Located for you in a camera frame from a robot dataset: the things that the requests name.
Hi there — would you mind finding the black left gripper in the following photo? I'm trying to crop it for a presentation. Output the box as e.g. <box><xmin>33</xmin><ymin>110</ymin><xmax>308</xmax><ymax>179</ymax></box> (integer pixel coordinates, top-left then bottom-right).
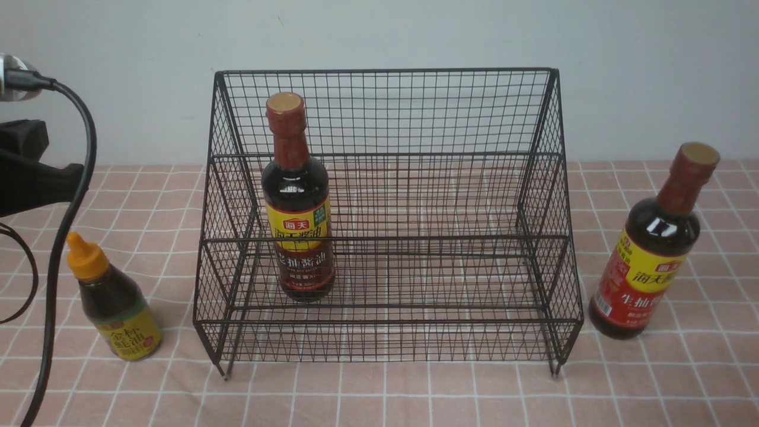
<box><xmin>1</xmin><ymin>120</ymin><xmax>84</xmax><ymax>217</ymax></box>

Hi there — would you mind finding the small oil bottle orange cap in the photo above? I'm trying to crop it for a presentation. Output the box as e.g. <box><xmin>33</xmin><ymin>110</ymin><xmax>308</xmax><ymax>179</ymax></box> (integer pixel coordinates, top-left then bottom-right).
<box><xmin>66</xmin><ymin>232</ymin><xmax>162</xmax><ymax>361</ymax></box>

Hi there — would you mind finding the dark soy sauce bottle brown label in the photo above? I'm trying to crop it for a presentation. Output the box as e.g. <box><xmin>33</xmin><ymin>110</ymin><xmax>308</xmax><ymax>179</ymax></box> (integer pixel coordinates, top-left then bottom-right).
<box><xmin>262</xmin><ymin>92</ymin><xmax>336</xmax><ymax>303</ymax></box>

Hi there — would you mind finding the light soy sauce bottle red label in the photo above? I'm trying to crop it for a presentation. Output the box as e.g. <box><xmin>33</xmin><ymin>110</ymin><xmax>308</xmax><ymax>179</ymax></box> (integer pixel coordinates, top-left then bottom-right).
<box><xmin>588</xmin><ymin>142</ymin><xmax>720</xmax><ymax>340</ymax></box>

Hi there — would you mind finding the black cable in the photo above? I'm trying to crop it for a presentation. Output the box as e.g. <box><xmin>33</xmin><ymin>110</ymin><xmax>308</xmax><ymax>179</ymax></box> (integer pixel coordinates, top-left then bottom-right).
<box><xmin>0</xmin><ymin>68</ymin><xmax>98</xmax><ymax>427</ymax></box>

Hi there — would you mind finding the black wire mesh rack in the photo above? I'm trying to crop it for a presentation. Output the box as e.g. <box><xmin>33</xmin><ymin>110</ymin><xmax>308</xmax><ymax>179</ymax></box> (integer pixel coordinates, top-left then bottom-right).
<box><xmin>193</xmin><ymin>67</ymin><xmax>585</xmax><ymax>377</ymax></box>

